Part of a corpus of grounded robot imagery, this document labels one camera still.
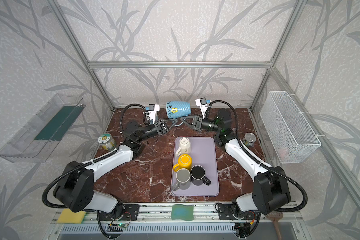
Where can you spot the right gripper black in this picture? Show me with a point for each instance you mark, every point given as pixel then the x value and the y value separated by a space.
pixel 197 123

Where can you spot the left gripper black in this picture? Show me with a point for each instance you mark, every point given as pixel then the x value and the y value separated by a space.
pixel 162 127

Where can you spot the blue patterned mug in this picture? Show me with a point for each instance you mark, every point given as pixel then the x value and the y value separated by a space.
pixel 177 109

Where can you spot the black mug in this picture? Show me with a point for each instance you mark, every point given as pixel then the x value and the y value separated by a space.
pixel 198 174

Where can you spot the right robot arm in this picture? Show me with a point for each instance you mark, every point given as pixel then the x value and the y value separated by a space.
pixel 271 186

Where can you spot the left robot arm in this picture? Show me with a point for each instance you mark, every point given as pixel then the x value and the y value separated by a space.
pixel 74 188

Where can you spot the white upside-down mug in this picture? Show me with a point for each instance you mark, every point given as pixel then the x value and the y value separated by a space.
pixel 184 147

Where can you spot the yellow mug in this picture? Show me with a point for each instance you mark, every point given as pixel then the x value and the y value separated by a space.
pixel 184 162

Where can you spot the grey mug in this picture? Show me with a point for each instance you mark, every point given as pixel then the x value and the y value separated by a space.
pixel 183 180

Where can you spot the lilac tray mat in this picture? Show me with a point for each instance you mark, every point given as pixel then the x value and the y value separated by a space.
pixel 203 153

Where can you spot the metal tin can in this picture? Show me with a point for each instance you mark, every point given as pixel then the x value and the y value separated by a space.
pixel 249 139

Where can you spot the green sponge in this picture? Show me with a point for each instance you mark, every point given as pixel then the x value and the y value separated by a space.
pixel 182 212

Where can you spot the left circuit board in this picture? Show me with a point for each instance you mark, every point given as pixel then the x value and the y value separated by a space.
pixel 117 227

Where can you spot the circuit board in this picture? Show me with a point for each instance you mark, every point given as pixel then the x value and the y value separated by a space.
pixel 117 227
pixel 242 231

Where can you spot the right circuit board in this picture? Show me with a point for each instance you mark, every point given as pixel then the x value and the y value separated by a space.
pixel 242 231

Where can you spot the yellow sponge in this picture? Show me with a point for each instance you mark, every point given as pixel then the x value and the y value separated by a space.
pixel 69 217

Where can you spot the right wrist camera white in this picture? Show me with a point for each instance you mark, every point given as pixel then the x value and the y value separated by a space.
pixel 203 104

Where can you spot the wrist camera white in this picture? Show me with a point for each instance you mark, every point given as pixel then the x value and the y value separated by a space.
pixel 203 104
pixel 151 113

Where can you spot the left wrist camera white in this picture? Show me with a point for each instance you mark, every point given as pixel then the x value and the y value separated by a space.
pixel 151 113

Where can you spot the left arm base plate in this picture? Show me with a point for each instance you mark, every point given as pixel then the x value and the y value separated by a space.
pixel 128 212

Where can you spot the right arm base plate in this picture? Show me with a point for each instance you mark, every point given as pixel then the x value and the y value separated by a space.
pixel 227 212

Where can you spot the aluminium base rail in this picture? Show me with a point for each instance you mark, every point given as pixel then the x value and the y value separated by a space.
pixel 155 218

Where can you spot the white wire basket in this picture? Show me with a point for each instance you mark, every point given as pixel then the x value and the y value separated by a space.
pixel 292 136

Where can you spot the clear plastic wall shelf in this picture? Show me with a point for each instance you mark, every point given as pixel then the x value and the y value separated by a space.
pixel 36 141

